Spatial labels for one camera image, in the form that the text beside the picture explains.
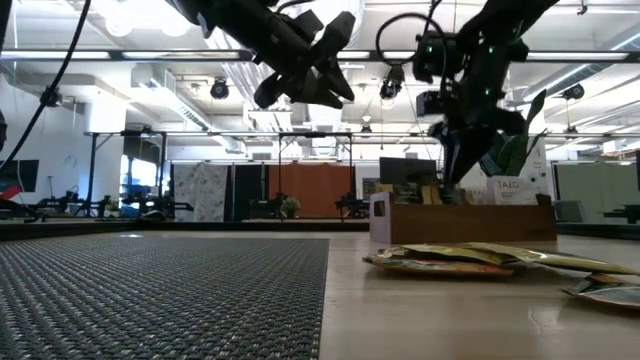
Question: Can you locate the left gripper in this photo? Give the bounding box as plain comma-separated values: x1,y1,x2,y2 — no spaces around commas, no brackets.
234,0,357,110

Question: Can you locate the black aluminium rig frame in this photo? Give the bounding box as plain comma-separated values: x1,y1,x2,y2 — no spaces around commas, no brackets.
0,218,640,243

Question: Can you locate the black right camera cable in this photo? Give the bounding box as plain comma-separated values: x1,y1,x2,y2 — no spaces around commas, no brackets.
375,12,449,96

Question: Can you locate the orange partition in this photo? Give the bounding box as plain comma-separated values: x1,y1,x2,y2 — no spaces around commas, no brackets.
267,160,357,220

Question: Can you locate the black camera cable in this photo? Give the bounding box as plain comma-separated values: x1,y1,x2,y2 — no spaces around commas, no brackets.
375,12,449,96
274,0,314,12

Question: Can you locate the black monitor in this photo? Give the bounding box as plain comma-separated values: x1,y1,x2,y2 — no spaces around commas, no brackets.
0,159,40,194
378,156,441,186

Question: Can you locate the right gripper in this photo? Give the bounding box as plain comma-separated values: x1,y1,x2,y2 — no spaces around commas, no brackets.
432,42,529,186

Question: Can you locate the grey office chair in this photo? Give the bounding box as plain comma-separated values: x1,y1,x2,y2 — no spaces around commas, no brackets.
553,199,587,225

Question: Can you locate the white patterned curtain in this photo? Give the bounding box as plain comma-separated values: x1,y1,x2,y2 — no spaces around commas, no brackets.
171,162,230,223

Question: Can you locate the brown wooden tea organiser box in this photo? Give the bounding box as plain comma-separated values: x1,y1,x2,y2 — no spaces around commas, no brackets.
369,192,558,245

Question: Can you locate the black left camera cable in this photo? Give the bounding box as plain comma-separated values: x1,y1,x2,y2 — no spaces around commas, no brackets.
274,0,314,12

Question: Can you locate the black partition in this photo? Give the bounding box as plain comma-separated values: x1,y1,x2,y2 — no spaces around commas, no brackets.
232,163,270,221

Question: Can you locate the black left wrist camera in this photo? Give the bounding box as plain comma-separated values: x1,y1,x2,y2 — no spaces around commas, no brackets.
253,72,292,110

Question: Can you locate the grey partition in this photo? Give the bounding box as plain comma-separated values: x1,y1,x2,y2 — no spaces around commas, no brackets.
551,160,640,225

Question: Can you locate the grey woven placemat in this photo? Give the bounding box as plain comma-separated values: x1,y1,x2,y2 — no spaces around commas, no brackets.
0,234,331,360

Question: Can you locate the snake plant in white pot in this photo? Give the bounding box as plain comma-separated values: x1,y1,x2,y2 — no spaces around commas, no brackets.
478,88,550,179

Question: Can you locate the thick black hanging cable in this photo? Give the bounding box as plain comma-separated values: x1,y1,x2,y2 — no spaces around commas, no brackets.
0,0,93,171

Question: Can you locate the black ceiling spotlight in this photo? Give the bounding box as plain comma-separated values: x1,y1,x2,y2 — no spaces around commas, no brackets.
560,82,586,102
38,84,64,109
378,63,407,101
208,77,231,101

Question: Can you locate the background black rig frame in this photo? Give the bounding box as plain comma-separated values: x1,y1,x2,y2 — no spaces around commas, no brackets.
82,128,356,221

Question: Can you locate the black beam with light strips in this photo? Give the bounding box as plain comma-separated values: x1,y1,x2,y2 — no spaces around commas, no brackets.
0,48,640,65

